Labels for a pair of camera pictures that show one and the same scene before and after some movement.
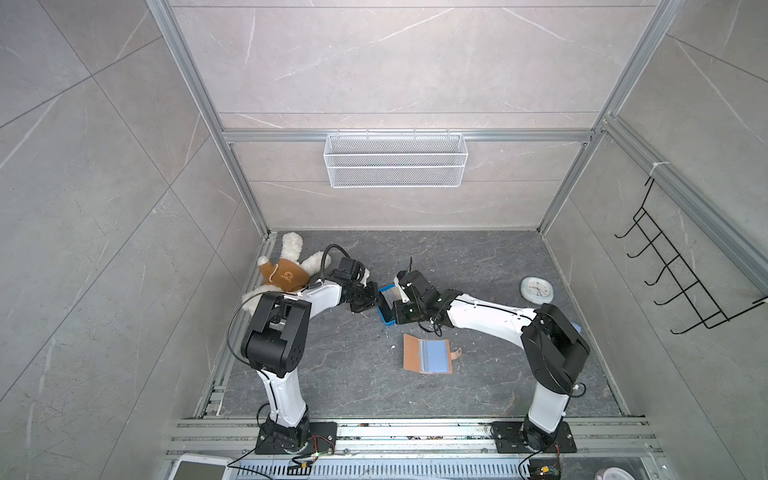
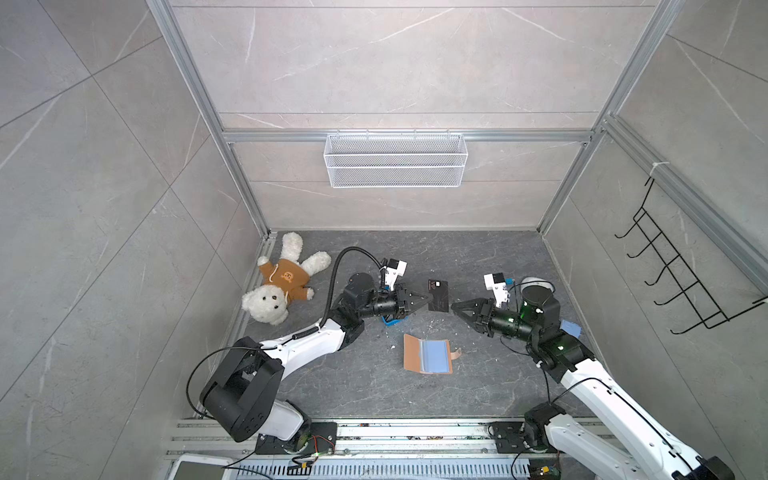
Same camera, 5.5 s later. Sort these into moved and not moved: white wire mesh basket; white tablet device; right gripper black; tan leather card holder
Moved: right gripper black
Not moved: white wire mesh basket; tan leather card holder; white tablet device
